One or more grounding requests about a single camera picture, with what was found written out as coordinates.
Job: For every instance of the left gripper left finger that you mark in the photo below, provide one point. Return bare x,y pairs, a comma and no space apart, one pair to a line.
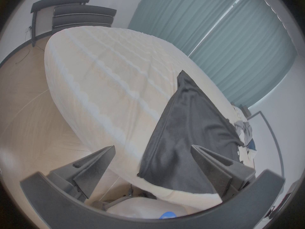
93,170

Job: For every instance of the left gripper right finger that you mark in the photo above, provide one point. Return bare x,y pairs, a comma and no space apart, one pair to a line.
214,173

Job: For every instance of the black T-shirt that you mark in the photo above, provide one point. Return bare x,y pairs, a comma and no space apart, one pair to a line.
185,132

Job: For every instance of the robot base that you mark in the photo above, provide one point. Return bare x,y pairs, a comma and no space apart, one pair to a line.
133,206

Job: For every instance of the bed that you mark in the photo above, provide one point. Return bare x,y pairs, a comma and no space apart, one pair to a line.
107,80

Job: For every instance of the cream garment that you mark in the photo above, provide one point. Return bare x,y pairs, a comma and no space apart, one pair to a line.
249,155

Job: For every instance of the dark blue garment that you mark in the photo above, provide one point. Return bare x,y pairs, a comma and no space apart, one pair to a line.
252,145

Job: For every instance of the grey garment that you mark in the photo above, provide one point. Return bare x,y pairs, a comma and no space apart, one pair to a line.
245,130

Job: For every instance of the grey bedside table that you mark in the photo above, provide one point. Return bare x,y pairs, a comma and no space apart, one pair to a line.
245,110

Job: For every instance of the blue-green curtain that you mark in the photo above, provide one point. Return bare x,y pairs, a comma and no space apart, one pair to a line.
178,15
250,56

